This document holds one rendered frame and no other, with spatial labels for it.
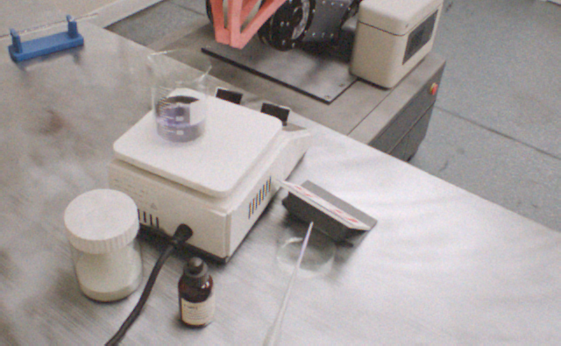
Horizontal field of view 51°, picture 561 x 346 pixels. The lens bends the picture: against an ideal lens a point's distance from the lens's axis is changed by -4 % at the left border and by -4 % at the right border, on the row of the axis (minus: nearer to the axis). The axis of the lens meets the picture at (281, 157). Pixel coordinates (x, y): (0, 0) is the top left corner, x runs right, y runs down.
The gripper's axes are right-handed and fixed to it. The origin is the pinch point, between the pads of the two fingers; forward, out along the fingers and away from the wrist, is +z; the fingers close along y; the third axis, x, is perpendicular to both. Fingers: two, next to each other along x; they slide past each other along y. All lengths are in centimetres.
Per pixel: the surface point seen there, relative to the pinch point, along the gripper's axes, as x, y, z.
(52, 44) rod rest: -12.5, -28.0, 7.8
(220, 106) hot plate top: -1.9, 6.0, 6.6
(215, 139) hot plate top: -3.7, 10.3, 9.1
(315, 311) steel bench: 4.2, 21.7, 20.0
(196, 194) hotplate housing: -5.7, 13.7, 13.4
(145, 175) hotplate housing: -9.2, 9.9, 13.5
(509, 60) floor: 182, -111, -24
